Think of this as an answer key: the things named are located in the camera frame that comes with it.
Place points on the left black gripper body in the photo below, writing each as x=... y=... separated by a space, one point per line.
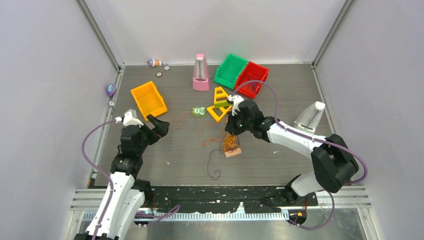
x=149 y=136

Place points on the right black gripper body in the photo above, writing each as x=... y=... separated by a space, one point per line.
x=238 y=125

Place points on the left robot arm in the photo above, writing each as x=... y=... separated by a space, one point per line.
x=125 y=193

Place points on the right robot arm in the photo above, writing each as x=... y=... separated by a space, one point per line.
x=333 y=163

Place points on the wooden block near centre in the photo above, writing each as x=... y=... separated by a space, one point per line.
x=232 y=153

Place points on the upright yellow triangle block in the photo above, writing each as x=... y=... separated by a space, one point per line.
x=221 y=98

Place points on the flat yellow triangle block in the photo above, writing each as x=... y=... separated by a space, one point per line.
x=218 y=113

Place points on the yellow plastic bin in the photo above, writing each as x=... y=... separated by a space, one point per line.
x=149 y=100

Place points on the red plastic bin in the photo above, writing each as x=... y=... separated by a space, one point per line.
x=252 y=71

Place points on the green plastic bin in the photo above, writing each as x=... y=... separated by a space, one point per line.
x=228 y=72

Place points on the green owl toy block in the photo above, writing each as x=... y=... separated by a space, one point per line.
x=199 y=111

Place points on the purple egg toy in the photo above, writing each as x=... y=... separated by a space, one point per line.
x=111 y=90

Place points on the white metronome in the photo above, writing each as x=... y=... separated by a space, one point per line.
x=309 y=119

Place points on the pink metronome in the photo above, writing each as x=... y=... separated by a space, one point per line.
x=201 y=76

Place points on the small clown figurine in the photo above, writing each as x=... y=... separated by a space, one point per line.
x=154 y=62

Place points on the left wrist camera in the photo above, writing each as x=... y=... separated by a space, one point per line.
x=129 y=119

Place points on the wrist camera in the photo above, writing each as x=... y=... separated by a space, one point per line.
x=129 y=119
x=235 y=100

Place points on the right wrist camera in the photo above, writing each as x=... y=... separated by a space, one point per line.
x=235 y=100

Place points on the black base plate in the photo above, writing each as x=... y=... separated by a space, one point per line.
x=225 y=199

